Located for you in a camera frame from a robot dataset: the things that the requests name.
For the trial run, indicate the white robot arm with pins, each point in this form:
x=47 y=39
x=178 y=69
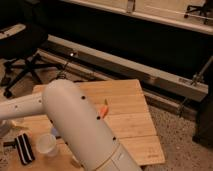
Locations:
x=79 y=124

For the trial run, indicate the orange carrot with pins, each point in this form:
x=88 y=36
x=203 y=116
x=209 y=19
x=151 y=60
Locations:
x=104 y=109

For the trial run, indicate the blue sponge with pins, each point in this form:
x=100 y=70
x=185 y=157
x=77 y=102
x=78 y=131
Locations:
x=55 y=133

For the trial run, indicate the black office chair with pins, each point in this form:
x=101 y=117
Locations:
x=19 y=41

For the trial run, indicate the black chair base background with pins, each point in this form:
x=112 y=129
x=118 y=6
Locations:
x=203 y=10

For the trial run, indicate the long metal rail beam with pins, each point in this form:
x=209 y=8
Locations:
x=152 y=76

